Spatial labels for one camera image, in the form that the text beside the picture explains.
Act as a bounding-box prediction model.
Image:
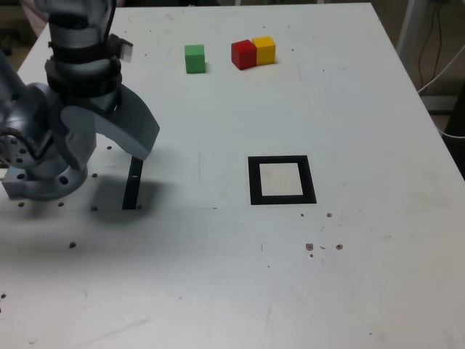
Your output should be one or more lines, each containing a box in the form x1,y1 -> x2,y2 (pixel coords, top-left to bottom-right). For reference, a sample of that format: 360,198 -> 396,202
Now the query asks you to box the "grey background shelf bar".
421,96 -> 457,114

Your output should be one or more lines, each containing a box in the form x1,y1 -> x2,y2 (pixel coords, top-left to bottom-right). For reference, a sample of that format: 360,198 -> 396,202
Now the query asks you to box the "white metal frame leg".
396,0 -> 419,63

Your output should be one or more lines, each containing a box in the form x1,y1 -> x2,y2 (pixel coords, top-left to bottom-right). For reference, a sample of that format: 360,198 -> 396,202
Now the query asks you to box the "yellow cube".
251,36 -> 277,66

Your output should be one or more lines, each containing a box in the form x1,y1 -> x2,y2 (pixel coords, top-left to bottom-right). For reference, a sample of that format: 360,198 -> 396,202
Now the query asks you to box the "red cube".
230,39 -> 258,71

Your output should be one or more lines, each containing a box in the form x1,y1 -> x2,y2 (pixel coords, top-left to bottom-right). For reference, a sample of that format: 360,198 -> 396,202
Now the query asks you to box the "black hanging background cable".
417,0 -> 442,92

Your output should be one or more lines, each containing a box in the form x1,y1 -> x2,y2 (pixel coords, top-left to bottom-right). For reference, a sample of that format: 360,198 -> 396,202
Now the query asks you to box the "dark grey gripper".
52,84 -> 161,171

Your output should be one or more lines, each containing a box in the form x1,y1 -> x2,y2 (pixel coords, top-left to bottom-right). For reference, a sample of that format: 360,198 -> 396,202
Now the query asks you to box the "black tape square outline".
247,155 -> 318,206

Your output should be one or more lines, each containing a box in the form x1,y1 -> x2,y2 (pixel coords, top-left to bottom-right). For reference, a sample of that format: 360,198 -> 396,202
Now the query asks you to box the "small gripper camera box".
108,33 -> 134,63

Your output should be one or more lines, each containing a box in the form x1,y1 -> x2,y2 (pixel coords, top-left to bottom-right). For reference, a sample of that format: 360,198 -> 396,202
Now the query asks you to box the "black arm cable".
103,0 -> 118,48

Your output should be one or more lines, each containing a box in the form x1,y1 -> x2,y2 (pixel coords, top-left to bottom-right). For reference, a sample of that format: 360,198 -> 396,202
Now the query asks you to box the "green cube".
184,44 -> 207,74

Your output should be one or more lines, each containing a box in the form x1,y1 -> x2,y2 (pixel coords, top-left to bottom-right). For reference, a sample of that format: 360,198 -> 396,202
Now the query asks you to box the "black chair wheel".
0,28 -> 23,56

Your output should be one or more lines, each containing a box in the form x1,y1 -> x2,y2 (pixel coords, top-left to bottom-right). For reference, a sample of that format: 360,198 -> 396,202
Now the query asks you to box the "white background cable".
416,46 -> 465,140

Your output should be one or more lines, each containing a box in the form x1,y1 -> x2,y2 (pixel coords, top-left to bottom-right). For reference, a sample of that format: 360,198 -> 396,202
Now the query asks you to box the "black tape strip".
121,154 -> 145,211

